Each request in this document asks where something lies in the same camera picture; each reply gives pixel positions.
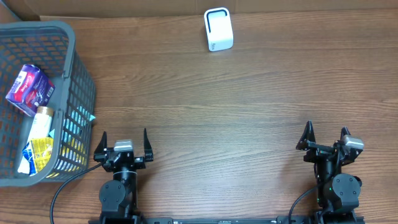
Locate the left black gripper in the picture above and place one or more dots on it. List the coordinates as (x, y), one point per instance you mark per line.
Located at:
(142, 164)

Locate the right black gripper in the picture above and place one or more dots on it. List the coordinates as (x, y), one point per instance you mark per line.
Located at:
(318, 150)

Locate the white tube with gold cap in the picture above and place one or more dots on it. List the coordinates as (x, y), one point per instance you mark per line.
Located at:
(41, 123)

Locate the yellow blue snack packet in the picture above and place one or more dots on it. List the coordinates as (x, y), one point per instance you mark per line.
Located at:
(35, 155)

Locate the teal wet wipes pack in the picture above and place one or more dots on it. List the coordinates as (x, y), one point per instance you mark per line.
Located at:
(79, 119)

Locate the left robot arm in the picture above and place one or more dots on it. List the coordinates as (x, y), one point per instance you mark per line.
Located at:
(118, 196)

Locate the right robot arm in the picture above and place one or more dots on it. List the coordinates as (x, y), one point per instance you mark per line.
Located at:
(337, 192)

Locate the white barcode scanner stand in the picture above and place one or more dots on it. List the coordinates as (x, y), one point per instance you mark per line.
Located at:
(219, 29)

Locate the purple Carefree pad pack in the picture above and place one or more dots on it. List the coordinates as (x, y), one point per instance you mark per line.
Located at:
(30, 90)

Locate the grey plastic mesh basket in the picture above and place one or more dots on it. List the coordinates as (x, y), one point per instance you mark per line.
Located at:
(51, 47)

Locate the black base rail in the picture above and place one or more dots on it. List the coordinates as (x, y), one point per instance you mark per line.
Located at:
(278, 220)

